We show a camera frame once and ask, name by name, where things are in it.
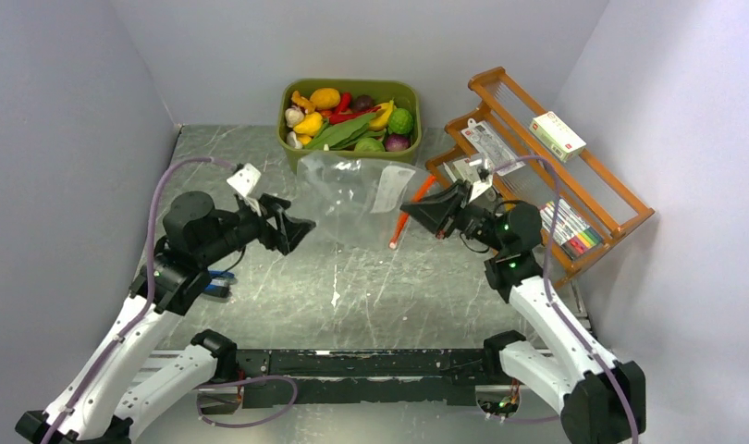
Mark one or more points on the white green box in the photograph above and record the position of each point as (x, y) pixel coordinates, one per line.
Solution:
(560, 139)

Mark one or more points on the green leafy vegetable toy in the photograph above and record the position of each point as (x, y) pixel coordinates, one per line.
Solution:
(334, 135)

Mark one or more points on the green round cabbage toy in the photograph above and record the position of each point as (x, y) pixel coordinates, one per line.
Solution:
(369, 145)

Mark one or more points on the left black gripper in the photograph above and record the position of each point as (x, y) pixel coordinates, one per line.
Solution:
(288, 229)

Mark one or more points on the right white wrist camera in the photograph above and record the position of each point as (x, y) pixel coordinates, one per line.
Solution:
(480, 173)

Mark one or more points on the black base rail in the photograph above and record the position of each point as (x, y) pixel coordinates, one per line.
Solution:
(346, 377)

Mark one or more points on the yellow banana toy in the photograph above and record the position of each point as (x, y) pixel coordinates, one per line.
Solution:
(382, 115)

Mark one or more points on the white garlic toy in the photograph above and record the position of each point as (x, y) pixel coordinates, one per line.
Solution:
(294, 115)

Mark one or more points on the clear zip top bag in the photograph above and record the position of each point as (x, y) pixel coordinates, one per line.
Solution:
(356, 201)

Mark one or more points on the dark purple fruit toy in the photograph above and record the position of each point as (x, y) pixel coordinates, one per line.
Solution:
(362, 103)

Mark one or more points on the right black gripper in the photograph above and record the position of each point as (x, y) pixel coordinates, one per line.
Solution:
(436, 214)

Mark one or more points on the small red chili toy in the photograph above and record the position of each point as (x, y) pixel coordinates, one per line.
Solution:
(344, 103)

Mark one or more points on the red chili pepper toy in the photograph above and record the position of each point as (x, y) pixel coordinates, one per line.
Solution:
(340, 118)

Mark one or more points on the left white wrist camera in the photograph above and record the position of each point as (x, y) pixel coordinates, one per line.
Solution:
(245, 182)

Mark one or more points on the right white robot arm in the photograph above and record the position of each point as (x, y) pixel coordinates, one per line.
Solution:
(597, 397)

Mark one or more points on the colour marker pen set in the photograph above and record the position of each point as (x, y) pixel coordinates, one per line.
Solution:
(573, 234)

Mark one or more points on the green plastic bin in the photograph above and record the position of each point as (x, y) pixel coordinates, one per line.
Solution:
(404, 96)

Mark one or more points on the orange wooden rack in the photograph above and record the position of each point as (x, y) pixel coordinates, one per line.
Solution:
(590, 192)

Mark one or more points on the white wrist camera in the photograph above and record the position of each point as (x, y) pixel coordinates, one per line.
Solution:
(480, 173)
(245, 182)

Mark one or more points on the white packaged card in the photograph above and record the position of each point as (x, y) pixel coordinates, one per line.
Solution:
(486, 141)

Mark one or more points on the blue black pliers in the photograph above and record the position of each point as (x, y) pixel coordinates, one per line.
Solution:
(220, 284)

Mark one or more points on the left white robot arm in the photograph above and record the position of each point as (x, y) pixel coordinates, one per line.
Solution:
(102, 404)

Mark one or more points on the green custard apple toy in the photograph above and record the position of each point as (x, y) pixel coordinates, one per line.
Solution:
(401, 122)

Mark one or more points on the purple onion toy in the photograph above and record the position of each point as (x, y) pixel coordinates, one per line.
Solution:
(396, 143)

